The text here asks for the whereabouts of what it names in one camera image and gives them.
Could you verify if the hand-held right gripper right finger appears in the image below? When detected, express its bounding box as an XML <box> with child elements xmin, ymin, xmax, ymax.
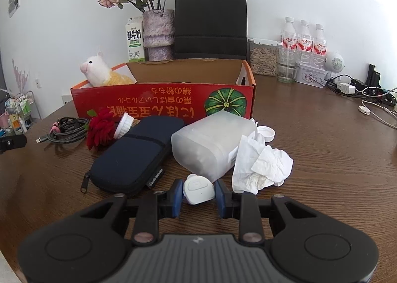
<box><xmin>215</xmin><ymin>180</ymin><xmax>318</xmax><ymax>245</ymax></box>

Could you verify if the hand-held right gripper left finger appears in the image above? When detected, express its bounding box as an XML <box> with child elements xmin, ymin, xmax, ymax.
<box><xmin>81</xmin><ymin>179</ymin><xmax>183</xmax><ymax>245</ymax></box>

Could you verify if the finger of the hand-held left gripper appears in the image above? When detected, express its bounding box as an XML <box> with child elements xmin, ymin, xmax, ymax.
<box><xmin>0</xmin><ymin>135</ymin><xmax>27</xmax><ymax>154</ymax></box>

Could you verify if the small white case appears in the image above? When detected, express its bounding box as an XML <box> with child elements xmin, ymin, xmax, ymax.
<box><xmin>182</xmin><ymin>174</ymin><xmax>214</xmax><ymax>204</ymax></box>

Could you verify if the white tissue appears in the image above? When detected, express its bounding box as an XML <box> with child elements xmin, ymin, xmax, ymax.
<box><xmin>232</xmin><ymin>134</ymin><xmax>294</xmax><ymax>195</ymax></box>

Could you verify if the translucent plastic jar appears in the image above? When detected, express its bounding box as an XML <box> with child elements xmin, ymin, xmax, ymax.
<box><xmin>171</xmin><ymin>112</ymin><xmax>258</xmax><ymax>182</ymax></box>

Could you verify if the grey braided cable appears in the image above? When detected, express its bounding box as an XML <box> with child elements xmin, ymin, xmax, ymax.
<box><xmin>35</xmin><ymin>117</ymin><xmax>90</xmax><ymax>145</ymax></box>

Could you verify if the navy zipper pouch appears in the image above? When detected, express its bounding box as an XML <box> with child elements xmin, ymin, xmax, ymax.
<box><xmin>81</xmin><ymin>115</ymin><xmax>185</xmax><ymax>198</ymax></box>

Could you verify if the white ribbed cap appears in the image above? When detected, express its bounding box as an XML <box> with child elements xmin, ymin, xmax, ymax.
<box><xmin>113</xmin><ymin>112</ymin><xmax>141</xmax><ymax>140</ymax></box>

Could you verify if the red artificial rose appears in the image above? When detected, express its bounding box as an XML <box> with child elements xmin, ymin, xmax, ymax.
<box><xmin>86</xmin><ymin>108</ymin><xmax>123</xmax><ymax>151</ymax></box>

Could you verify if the red cardboard box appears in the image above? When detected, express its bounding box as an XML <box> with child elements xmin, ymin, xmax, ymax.
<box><xmin>70</xmin><ymin>59</ymin><xmax>257</xmax><ymax>120</ymax></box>

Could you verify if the white yellow alpaca plush toy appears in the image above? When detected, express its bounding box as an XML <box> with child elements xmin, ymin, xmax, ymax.
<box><xmin>80</xmin><ymin>52</ymin><xmax>135</xmax><ymax>87</ymax></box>

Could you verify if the clear seed storage container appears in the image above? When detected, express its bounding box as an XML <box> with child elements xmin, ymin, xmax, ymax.
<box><xmin>247</xmin><ymin>37</ymin><xmax>279</xmax><ymax>77</ymax></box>

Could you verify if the metal storage rack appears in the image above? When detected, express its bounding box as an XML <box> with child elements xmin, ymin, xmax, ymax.
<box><xmin>0</xmin><ymin>90</ymin><xmax>42</xmax><ymax>136</ymax></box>

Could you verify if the white round lid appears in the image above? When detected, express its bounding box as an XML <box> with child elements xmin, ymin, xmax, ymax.
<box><xmin>256</xmin><ymin>126</ymin><xmax>276</xmax><ymax>143</ymax></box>

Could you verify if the clear drinking glass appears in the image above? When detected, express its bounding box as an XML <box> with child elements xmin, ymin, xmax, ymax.
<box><xmin>277</xmin><ymin>45</ymin><xmax>301</xmax><ymax>84</ymax></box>

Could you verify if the white printed tin box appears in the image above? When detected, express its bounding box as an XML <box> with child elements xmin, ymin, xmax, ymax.
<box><xmin>295</xmin><ymin>63</ymin><xmax>326</xmax><ymax>86</ymax></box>

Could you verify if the white green milk carton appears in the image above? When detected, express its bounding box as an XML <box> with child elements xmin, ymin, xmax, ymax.
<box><xmin>125</xmin><ymin>16</ymin><xmax>146</xmax><ymax>63</ymax></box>

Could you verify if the purple mottled vase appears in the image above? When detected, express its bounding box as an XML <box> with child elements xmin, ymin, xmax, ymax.
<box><xmin>142</xmin><ymin>9</ymin><xmax>176</xmax><ymax>62</ymax></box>

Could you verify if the clear water bottle red label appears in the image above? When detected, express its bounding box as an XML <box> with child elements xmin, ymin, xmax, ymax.
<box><xmin>298</xmin><ymin>20</ymin><xmax>314</xmax><ymax>65</ymax></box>
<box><xmin>281</xmin><ymin>17</ymin><xmax>299</xmax><ymax>66</ymax></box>
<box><xmin>313</xmin><ymin>23</ymin><xmax>328</xmax><ymax>66</ymax></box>

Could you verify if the white round speaker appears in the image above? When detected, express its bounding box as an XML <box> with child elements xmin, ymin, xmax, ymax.
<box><xmin>324</xmin><ymin>52</ymin><xmax>345</xmax><ymax>79</ymax></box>

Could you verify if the black paper bag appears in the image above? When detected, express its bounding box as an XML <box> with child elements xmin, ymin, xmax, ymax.
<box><xmin>174</xmin><ymin>0</ymin><xmax>248</xmax><ymax>61</ymax></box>

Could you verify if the black power strip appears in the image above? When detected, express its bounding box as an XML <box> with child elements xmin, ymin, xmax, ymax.
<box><xmin>350</xmin><ymin>78</ymin><xmax>397</xmax><ymax>106</ymax></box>

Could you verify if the white charging cable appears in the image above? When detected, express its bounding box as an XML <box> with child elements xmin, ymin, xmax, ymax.
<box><xmin>358</xmin><ymin>100</ymin><xmax>397</xmax><ymax>130</ymax></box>

